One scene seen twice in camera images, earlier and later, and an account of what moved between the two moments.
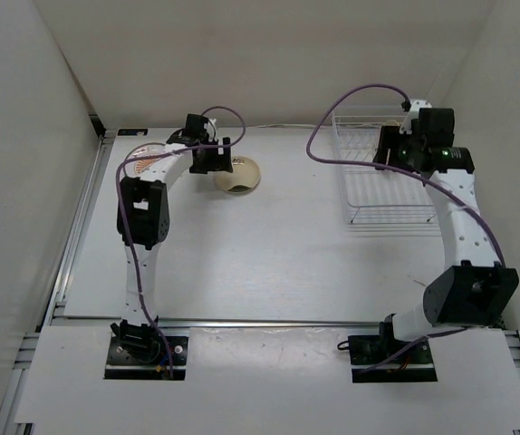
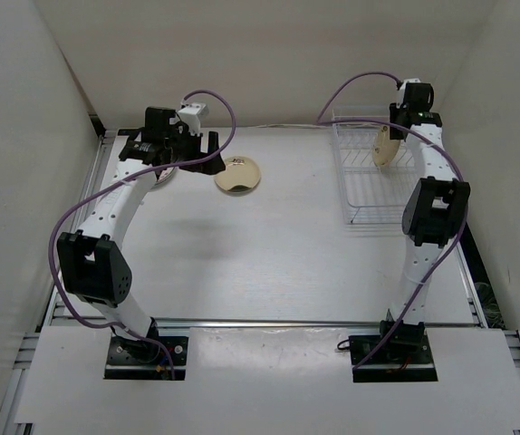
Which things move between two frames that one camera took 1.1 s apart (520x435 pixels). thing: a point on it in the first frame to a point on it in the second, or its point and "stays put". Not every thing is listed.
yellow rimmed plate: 244,178 stays put
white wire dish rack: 374,197 stays put
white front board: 270,376 stays put
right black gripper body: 408,144 to 396,113
